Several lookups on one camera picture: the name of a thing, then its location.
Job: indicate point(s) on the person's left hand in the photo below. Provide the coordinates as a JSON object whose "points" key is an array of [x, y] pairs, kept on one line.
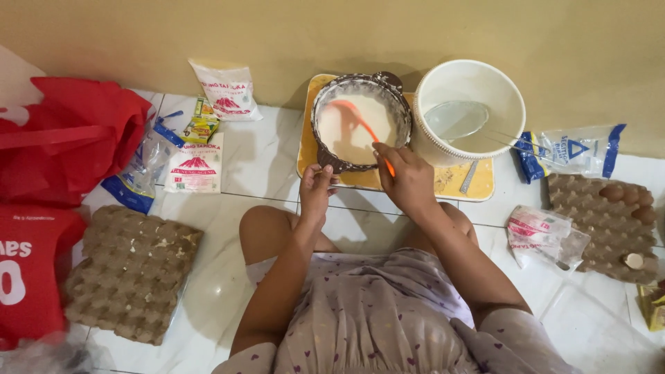
{"points": [[314, 192]]}

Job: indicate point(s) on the person's right hand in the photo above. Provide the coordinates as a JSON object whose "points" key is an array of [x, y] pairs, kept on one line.
{"points": [[410, 182]]}

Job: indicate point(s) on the person's right fingers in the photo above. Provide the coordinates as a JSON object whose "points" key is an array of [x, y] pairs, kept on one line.
{"points": [[387, 154]]}

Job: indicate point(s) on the brown bowl with white batter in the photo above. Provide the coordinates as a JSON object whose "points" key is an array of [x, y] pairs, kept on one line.
{"points": [[358, 130]]}

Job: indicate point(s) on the orange spatula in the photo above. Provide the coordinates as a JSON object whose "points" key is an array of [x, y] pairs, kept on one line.
{"points": [[358, 118]]}

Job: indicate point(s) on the yellow tray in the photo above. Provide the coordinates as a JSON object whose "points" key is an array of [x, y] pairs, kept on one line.
{"points": [[447, 182]]}

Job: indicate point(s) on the metal mesh strainer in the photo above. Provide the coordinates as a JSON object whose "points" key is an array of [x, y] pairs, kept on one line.
{"points": [[456, 118]]}

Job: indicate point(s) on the metal spoon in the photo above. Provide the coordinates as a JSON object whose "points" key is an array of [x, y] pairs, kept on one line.
{"points": [[469, 177]]}

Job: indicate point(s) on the person's right leg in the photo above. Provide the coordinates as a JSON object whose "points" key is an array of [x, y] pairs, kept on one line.
{"points": [[457, 223]]}

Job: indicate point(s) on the person's leg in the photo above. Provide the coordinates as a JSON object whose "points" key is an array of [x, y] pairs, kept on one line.
{"points": [[265, 228], [457, 223]]}

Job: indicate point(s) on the white plastic bucket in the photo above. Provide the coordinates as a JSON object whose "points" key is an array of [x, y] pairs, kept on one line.
{"points": [[467, 83]]}

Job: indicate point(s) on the person's left leg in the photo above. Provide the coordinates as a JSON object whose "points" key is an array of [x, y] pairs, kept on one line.
{"points": [[265, 228]]}

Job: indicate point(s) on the person's lilac heart print dress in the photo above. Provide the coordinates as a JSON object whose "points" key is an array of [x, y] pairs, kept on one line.
{"points": [[363, 317]]}

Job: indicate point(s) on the crumpled empty white red packet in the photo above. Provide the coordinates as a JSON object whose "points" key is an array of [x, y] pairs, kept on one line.
{"points": [[537, 233]]}

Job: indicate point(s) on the white red flour packet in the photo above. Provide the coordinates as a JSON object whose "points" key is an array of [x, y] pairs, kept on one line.
{"points": [[196, 166], [227, 91]]}

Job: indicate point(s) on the yellow small packet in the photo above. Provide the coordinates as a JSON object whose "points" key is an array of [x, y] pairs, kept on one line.
{"points": [[200, 130]]}

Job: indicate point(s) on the green yellow small carton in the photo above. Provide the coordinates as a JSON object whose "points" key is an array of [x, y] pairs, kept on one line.
{"points": [[204, 106]]}

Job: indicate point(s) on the clear blue plastic flour bag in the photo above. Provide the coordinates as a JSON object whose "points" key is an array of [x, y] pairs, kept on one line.
{"points": [[576, 150], [137, 171]]}

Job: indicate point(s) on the grey egg carton with eggs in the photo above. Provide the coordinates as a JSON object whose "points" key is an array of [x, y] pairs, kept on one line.
{"points": [[597, 228]]}

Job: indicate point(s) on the brown egg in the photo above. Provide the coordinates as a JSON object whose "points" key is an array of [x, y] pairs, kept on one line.
{"points": [[612, 192], [644, 214], [631, 195], [646, 199]]}

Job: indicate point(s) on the broken eggshell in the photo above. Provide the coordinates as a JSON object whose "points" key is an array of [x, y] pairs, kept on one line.
{"points": [[634, 261]]}

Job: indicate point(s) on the empty grey egg carton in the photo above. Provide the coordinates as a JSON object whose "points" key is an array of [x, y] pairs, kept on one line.
{"points": [[132, 272]]}

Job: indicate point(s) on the yellow wrapper packet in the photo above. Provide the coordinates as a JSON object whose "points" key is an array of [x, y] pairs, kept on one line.
{"points": [[653, 309]]}

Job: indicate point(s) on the red fabric bag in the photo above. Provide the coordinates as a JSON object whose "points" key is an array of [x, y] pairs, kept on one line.
{"points": [[67, 140]]}

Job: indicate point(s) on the red cloth with white print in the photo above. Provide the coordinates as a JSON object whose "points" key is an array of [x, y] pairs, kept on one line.
{"points": [[31, 270]]}

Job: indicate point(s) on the clear crumpled plastic bag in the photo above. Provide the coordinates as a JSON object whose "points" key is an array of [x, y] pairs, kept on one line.
{"points": [[47, 356]]}

